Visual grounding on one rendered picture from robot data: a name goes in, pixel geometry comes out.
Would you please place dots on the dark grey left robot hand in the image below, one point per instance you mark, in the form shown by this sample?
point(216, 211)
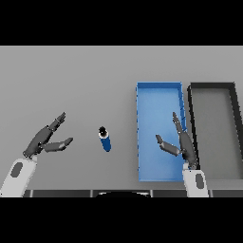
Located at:
point(40, 139)

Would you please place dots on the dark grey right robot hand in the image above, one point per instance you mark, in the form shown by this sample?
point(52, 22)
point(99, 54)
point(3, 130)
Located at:
point(186, 147)

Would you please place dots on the blue bin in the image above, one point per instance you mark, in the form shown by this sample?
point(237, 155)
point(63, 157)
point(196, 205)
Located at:
point(159, 133)

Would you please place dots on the dark grey bin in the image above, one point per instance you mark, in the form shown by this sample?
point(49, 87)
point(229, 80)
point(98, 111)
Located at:
point(218, 133)

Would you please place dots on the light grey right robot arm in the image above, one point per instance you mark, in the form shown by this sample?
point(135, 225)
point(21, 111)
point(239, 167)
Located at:
point(196, 183)

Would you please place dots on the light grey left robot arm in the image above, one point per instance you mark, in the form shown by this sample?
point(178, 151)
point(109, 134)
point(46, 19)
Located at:
point(19, 176)

